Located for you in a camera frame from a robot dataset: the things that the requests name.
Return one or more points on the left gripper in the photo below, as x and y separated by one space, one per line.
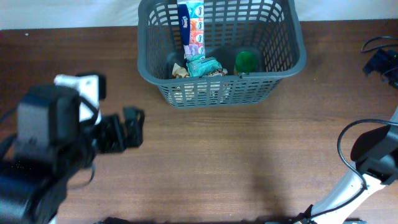
135 124

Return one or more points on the brown snack bag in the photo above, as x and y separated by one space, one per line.
180 72

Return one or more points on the teal tissue packet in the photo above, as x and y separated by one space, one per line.
199 66

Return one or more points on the grey plastic basket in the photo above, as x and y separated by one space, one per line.
269 29

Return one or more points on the Kleenex tissue multipack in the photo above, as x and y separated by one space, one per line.
192 26

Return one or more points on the green lid jar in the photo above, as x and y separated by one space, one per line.
245 62

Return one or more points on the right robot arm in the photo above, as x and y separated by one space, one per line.
373 166

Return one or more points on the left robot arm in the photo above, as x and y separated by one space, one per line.
58 135

